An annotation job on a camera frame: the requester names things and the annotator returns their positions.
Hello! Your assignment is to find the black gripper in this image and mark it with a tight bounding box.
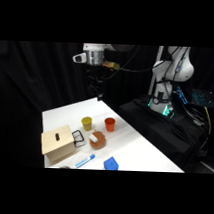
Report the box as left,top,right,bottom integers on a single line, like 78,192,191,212
84,62,107,102

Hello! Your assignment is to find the blue cube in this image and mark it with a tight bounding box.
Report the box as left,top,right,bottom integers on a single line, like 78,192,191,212
103,156,120,171

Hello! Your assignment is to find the yellow plastic cup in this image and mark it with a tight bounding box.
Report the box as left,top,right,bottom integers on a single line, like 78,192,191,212
80,116,94,132

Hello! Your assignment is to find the orange plastic cup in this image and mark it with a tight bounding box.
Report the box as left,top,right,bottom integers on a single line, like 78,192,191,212
103,117,117,133

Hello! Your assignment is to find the white small block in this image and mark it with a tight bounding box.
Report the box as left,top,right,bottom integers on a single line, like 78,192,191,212
89,133,99,144

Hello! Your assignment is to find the clear black-rimmed container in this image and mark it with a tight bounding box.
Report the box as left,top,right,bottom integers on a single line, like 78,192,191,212
71,129,87,148

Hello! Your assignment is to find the wooden box with slot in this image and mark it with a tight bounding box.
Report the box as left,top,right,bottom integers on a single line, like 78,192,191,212
39,123,78,167

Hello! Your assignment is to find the blue white marker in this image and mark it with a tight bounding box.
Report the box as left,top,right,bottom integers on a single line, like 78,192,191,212
71,153,96,171

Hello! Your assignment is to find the black robot stand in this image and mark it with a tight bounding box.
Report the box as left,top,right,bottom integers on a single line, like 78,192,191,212
115,94,214,175

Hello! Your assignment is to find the keyboard with blue backlight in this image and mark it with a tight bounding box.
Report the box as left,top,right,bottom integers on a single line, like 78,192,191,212
190,87,214,108

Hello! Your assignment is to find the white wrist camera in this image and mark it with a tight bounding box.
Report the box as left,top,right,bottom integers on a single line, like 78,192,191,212
72,52,88,64

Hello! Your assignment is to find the black cable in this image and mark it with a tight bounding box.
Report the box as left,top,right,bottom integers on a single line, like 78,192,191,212
104,44,157,83

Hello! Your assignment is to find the brown ring object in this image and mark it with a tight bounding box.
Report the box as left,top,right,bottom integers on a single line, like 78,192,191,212
88,130,108,151

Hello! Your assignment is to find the yellow cable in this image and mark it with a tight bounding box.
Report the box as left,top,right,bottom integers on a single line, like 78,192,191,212
203,105,213,137

